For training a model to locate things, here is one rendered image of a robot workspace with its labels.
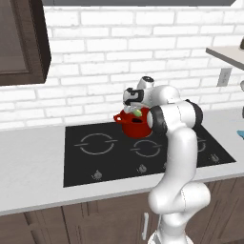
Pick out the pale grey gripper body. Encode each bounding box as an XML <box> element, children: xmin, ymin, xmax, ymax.
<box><xmin>123</xmin><ymin>105</ymin><xmax>141</xmax><ymax>116</ymax></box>

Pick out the red cooking pot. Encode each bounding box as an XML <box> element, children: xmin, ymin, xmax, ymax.
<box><xmin>112</xmin><ymin>107</ymin><xmax>153</xmax><ymax>139</ymax></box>

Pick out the black hob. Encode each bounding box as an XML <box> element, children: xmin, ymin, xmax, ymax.
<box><xmin>63</xmin><ymin>118</ymin><xmax>237</xmax><ymax>189</ymax></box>

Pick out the brown base cupboard door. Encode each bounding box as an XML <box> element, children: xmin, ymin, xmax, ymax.
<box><xmin>61</xmin><ymin>191</ymin><xmax>160</xmax><ymax>244</ymax></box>
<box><xmin>0</xmin><ymin>206</ymin><xmax>67</xmax><ymax>244</ymax></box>
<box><xmin>190</xmin><ymin>176</ymin><xmax>244</xmax><ymax>244</ymax></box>

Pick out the grey wall socket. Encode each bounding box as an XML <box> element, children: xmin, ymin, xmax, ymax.
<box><xmin>216</xmin><ymin>67</ymin><xmax>233</xmax><ymax>88</ymax></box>

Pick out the white cupboard handle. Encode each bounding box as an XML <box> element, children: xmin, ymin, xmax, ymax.
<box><xmin>141</xmin><ymin>212</ymin><xmax>150</xmax><ymax>241</ymax></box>

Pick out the dark brown wall cupboard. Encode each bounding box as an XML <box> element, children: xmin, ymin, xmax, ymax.
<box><xmin>0</xmin><ymin>0</ymin><xmax>52</xmax><ymax>87</ymax></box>

